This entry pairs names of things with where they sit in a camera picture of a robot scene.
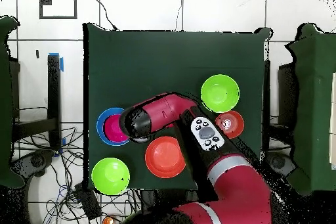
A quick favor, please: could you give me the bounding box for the blue bowl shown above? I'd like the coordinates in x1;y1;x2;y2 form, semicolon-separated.
96;107;131;146

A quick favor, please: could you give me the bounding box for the small orange bowl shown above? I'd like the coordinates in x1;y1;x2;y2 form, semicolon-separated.
215;110;245;140

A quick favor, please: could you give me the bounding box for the black power box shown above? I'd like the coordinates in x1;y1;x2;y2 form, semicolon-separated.
73;182;102;221

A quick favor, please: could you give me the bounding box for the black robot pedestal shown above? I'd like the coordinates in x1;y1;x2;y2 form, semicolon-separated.
140;189;200;217

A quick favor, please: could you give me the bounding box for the black floor cable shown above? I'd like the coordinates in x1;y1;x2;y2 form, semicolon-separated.
92;0;118;31

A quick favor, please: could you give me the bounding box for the green bowl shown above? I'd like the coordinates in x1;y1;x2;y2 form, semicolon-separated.
200;74;240;114
91;157;131;196

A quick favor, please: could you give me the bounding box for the thin floor cable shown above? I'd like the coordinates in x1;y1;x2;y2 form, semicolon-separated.
175;0;184;32

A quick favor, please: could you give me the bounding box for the dark green table cloth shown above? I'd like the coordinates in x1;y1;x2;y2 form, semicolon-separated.
83;22;271;192

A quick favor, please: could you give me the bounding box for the black stool frame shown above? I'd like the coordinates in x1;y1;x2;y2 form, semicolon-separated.
10;53;62;151

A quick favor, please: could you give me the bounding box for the green covered side table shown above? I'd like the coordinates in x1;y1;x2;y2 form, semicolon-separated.
0;15;26;189
285;23;336;196

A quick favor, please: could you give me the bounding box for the bundle of floor cables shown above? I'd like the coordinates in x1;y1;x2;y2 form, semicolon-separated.
12;126;142;224

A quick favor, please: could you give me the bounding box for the black chair base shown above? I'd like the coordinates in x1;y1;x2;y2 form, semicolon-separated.
10;149;56;179

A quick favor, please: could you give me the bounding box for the large orange bowl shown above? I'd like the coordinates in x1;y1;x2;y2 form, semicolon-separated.
144;136;187;179

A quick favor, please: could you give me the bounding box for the pink bowl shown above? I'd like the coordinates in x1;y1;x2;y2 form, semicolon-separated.
104;114;130;143

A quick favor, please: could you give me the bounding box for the gray chair base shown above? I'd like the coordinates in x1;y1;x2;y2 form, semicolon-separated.
264;151;296;180

